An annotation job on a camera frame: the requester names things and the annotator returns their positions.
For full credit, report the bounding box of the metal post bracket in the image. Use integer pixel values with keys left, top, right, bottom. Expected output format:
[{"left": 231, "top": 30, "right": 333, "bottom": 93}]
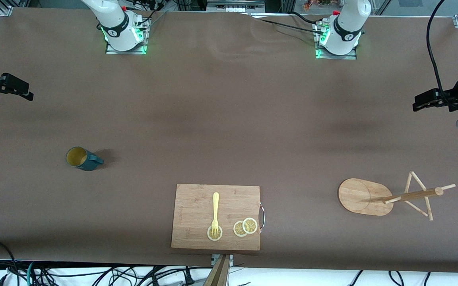
[{"left": 212, "top": 254, "right": 234, "bottom": 267}]

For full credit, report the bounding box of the yellow plastic fork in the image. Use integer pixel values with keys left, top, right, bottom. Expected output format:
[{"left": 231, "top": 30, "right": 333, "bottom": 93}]
[{"left": 211, "top": 192, "right": 220, "bottom": 236}]

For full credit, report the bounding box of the white power strip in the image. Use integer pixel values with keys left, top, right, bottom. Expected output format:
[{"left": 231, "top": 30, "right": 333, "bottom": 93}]
[{"left": 207, "top": 0, "right": 266, "bottom": 13}]

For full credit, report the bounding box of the wooden post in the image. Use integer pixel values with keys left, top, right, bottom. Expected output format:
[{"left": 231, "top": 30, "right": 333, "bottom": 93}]
[{"left": 203, "top": 255, "right": 230, "bottom": 286}]

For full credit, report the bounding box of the black table cable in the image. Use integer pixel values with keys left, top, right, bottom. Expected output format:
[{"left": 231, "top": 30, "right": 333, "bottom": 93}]
[{"left": 253, "top": 14, "right": 329, "bottom": 35}]

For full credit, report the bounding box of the wooden mug rack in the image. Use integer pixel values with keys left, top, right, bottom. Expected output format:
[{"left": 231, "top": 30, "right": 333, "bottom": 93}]
[{"left": 338, "top": 171, "right": 456, "bottom": 222}]

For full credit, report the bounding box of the bamboo cutting board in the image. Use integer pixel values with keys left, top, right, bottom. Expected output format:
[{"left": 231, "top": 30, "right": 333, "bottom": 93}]
[{"left": 171, "top": 184, "right": 261, "bottom": 251}]

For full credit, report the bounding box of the teal mug yellow inside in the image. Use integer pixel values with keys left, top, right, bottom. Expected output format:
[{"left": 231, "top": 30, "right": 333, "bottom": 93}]
[{"left": 66, "top": 147, "right": 104, "bottom": 172}]

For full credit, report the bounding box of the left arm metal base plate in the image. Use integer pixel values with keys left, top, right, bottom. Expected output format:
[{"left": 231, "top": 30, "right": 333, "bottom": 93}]
[{"left": 314, "top": 21, "right": 358, "bottom": 60}]

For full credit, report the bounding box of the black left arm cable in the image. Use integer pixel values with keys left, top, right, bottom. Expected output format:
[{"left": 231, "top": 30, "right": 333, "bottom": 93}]
[{"left": 426, "top": 0, "right": 453, "bottom": 104}]

